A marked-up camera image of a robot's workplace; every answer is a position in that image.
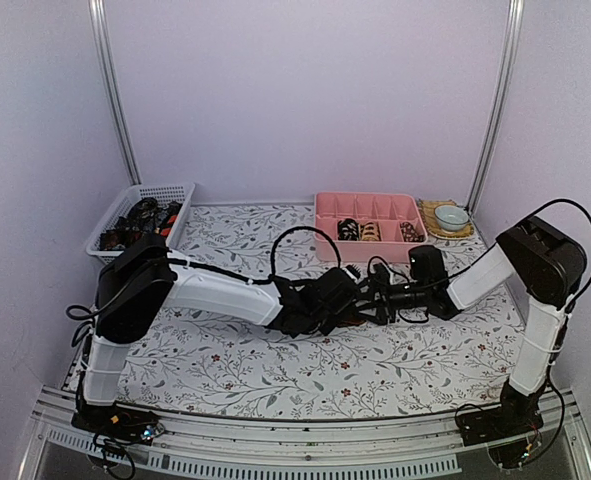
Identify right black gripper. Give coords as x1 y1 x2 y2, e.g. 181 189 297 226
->
352 272 431 325

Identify brown green patterned tie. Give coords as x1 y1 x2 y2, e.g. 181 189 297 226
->
335 313 367 328

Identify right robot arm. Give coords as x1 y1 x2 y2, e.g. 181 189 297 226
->
358 198 591 446

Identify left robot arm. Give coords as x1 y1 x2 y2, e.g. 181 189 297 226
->
65 234 360 441

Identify pile of dark ties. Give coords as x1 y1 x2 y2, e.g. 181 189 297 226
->
99 197 183 251

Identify yellow patterned rolled tie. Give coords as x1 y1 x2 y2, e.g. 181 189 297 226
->
359 222 381 242

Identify dark red rolled tie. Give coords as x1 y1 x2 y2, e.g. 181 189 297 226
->
400 222 425 243

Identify pink divided organizer box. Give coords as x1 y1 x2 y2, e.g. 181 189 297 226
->
314 192 428 263

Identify black white rolled tie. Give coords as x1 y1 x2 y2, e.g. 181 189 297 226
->
337 218 360 241

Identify light blue ceramic bowl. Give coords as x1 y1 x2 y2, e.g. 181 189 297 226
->
434 204 469 232

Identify white plastic mesh basket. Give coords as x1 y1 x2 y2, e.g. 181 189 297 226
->
86 182 196 264

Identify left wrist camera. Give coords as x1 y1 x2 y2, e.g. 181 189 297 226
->
344 264 361 281

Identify front aluminium rail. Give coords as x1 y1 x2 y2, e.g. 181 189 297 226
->
18 388 591 479

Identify right aluminium frame post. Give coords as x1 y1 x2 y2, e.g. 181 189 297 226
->
466 0 525 215

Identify aluminium frame post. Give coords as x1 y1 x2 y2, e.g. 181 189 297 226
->
466 0 525 215
88 0 142 185

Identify left aluminium frame post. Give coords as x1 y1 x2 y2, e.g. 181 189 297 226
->
88 0 142 185

